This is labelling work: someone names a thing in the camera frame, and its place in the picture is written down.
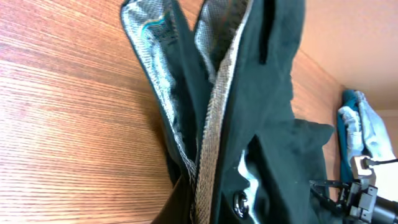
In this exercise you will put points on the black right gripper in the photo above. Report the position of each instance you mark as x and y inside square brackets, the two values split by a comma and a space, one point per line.
[355, 202]

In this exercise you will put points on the black shorts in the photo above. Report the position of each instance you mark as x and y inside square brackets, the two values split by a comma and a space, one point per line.
[236, 153]

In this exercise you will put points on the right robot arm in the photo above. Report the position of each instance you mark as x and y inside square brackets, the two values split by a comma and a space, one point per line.
[386, 211]

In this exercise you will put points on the light blue denim shorts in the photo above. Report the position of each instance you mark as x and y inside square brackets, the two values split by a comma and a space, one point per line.
[366, 131]

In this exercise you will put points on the dark blue garment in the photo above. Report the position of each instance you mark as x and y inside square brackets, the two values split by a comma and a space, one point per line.
[349, 100]

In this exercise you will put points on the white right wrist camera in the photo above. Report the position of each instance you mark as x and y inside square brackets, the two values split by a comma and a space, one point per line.
[362, 171]

